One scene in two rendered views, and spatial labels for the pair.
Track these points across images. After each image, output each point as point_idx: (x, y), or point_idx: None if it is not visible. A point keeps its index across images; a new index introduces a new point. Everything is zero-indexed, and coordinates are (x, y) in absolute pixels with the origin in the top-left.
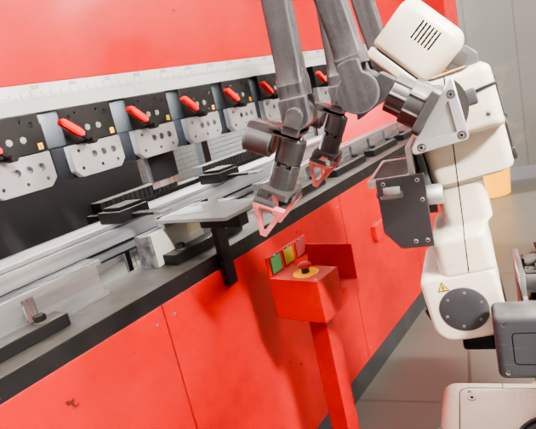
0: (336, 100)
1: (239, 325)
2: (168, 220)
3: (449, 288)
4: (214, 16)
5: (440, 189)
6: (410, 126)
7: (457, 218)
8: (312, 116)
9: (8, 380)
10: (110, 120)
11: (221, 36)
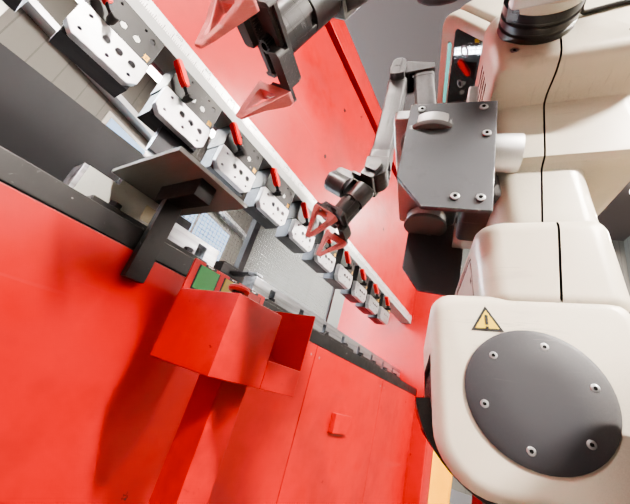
0: (371, 164)
1: (90, 348)
2: (124, 165)
3: (504, 325)
4: (296, 135)
5: (521, 133)
6: None
7: (531, 219)
8: None
9: None
10: (152, 52)
11: (293, 149)
